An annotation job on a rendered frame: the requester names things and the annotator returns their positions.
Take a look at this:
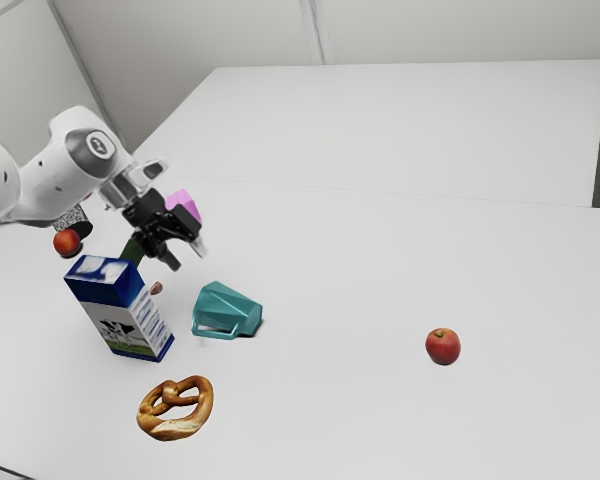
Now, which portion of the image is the speckled grey cup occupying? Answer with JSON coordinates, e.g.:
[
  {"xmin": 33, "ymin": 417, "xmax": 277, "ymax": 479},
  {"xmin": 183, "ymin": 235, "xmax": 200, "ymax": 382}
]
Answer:
[{"xmin": 52, "ymin": 203, "xmax": 94, "ymax": 240}]

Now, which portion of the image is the pink faceted block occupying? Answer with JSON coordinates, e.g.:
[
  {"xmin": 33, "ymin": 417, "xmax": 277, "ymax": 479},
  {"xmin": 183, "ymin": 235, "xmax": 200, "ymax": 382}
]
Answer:
[{"xmin": 164, "ymin": 188, "xmax": 203, "ymax": 224}]

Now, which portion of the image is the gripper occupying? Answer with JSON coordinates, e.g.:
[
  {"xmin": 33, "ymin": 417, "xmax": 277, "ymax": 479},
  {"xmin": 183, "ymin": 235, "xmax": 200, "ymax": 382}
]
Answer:
[{"xmin": 121, "ymin": 188, "xmax": 209, "ymax": 273}]

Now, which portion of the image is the dark green bottle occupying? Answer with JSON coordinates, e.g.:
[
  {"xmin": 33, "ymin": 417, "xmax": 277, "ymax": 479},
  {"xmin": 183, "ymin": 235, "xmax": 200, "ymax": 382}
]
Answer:
[{"xmin": 119, "ymin": 237, "xmax": 145, "ymax": 269}]

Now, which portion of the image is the brown pretzel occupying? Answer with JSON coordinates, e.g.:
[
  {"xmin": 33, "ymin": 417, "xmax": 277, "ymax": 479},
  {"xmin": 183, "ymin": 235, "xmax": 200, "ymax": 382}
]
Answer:
[{"xmin": 136, "ymin": 374, "xmax": 215, "ymax": 443}]

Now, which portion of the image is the teal faceted mug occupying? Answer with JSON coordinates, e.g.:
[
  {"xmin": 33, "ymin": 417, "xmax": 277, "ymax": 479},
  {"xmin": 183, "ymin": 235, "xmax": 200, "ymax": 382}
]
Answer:
[{"xmin": 190, "ymin": 280, "xmax": 265, "ymax": 342}]

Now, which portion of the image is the red apple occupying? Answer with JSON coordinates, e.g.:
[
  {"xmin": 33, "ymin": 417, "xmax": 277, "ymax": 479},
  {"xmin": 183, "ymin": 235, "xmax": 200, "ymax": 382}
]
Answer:
[
  {"xmin": 52, "ymin": 229, "xmax": 82, "ymax": 258},
  {"xmin": 425, "ymin": 327, "xmax": 462, "ymax": 366}
]

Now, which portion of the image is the blue milk carton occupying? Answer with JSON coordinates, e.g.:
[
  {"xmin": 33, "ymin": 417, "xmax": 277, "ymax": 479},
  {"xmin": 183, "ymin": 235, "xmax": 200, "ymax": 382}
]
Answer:
[{"xmin": 63, "ymin": 254, "xmax": 175, "ymax": 363}]

